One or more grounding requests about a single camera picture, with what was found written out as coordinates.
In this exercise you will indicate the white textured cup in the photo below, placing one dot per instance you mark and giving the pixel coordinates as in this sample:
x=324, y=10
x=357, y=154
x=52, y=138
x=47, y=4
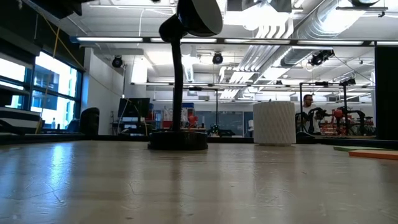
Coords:
x=273, y=124

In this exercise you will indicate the black computer monitor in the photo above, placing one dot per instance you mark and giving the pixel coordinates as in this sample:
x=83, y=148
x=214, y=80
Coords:
x=133, y=107

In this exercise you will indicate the orange sticky note pad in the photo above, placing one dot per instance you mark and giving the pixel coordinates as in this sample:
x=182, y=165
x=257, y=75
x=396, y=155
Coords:
x=373, y=154

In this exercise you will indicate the person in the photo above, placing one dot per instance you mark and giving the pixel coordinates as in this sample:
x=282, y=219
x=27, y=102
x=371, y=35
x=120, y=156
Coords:
x=308, y=100

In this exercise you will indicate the green sticky note pad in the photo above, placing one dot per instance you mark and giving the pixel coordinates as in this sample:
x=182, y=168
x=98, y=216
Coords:
x=351, y=148

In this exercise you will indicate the black metal gantry frame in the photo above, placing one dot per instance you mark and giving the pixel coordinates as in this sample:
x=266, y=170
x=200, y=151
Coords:
x=321, y=83
x=195, y=88

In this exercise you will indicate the black desk lamp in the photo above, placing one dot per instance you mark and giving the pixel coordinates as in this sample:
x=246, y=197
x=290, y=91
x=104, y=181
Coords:
x=177, y=141

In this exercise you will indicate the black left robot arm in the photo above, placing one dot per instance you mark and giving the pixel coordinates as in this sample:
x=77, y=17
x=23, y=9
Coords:
x=59, y=6

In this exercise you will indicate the black ceiling spotlight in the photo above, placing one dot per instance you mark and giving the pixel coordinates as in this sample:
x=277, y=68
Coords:
x=117, y=61
x=320, y=57
x=217, y=58

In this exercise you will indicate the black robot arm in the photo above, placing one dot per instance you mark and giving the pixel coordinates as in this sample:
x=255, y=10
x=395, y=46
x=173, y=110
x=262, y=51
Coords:
x=317, y=112

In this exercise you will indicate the black chair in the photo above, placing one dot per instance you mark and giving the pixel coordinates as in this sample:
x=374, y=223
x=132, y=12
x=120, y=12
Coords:
x=89, y=121

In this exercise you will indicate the black device green lights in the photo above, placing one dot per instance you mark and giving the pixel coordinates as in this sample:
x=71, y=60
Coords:
x=222, y=132

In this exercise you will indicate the black red robot arm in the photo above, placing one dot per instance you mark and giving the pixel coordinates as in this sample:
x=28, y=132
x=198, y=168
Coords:
x=354, y=111

